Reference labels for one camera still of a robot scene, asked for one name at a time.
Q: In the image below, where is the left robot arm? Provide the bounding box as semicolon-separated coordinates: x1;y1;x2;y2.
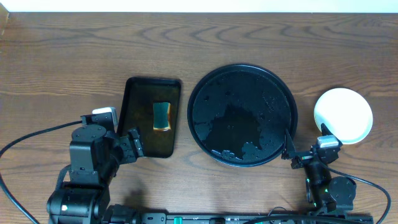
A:
47;124;144;223

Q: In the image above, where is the green yellow sponge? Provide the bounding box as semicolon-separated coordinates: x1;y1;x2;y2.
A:
153;102;171;131

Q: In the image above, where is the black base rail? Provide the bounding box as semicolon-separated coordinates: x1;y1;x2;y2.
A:
102;212;374;224

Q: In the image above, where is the black round tray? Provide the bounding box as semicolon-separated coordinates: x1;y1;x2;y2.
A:
187;63;298;167

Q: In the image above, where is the light blue plate top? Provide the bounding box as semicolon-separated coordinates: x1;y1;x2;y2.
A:
313;88;373;144

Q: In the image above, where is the black rectangular tray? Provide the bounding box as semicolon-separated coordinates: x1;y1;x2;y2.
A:
118;77;182;159

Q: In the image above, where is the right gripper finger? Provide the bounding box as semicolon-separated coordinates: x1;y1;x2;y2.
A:
321;123;342;146
281;129;296;160

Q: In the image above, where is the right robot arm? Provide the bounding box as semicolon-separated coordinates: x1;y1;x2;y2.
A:
281;124;356;215

